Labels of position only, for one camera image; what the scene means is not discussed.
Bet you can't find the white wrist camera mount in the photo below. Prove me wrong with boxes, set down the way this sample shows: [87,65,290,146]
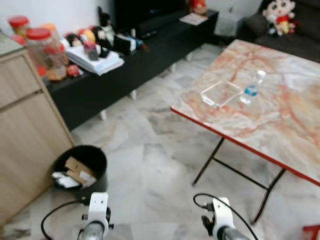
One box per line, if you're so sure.
[209,197,236,236]
[85,192,110,226]

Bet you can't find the black low TV cabinet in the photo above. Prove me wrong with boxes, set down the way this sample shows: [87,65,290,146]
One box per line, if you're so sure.
[47,9,220,131]

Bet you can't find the cartoon boy plush doll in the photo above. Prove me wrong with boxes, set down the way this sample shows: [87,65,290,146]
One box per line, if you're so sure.
[260,0,297,36]

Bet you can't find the black round rubbish bin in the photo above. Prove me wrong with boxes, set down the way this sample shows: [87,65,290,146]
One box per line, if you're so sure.
[49,144,109,201]

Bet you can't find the black metal table legs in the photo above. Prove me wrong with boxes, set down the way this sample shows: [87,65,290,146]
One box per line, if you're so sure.
[192,137,287,225]

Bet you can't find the orange lid jar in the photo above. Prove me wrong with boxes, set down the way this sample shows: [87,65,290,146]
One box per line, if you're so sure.
[39,22,59,39]

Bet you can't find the white lace side table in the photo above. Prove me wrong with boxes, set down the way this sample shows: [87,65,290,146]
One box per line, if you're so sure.
[214,4,249,37]

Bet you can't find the light wooden cabinet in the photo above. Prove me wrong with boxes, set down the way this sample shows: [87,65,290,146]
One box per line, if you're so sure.
[0,34,76,227]

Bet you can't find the brown cardboard piece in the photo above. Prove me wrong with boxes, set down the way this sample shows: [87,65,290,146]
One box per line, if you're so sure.
[63,156,97,187]

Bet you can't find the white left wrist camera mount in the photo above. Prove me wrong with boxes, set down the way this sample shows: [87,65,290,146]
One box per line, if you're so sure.
[85,192,110,226]

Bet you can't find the small red lid jar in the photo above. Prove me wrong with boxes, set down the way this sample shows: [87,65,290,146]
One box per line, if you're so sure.
[7,14,31,42]

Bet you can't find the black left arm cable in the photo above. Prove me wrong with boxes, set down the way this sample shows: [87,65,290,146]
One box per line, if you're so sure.
[40,198,92,240]

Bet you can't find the black television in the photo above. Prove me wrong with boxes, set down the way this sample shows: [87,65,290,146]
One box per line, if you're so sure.
[113,0,189,39]

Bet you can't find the red dressed doll figure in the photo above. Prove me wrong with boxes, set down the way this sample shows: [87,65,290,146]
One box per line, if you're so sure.
[188,0,209,16]

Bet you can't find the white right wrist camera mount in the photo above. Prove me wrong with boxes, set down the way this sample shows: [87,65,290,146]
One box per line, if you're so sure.
[209,197,236,236]

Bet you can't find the black and white figurine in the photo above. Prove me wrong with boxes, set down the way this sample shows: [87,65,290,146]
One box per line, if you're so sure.
[96,6,117,51]

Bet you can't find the red plastic stool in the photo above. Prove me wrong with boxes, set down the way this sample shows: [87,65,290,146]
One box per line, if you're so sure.
[302,224,320,240]

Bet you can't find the white and red booklet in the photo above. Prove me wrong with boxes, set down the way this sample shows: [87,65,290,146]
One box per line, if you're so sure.
[178,12,209,26]

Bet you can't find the clear plastic water bottle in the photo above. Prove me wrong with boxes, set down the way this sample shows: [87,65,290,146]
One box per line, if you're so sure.
[239,69,268,105]

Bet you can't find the clear acrylic tray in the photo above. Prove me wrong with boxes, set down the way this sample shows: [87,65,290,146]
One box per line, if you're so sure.
[199,79,245,109]

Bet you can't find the large red lid jar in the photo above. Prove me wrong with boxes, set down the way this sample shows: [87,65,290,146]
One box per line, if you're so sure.
[24,27,69,82]

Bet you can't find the white book stack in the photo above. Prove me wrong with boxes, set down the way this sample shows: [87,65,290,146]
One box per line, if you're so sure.
[64,46,125,76]

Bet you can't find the dark grey fabric sofa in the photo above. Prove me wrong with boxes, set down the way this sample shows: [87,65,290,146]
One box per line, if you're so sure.
[237,0,320,64]

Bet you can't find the small black box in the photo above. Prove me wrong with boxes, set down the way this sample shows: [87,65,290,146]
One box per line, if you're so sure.
[113,33,139,55]

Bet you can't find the white paper trash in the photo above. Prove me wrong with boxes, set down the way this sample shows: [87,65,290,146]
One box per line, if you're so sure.
[51,171,81,190]

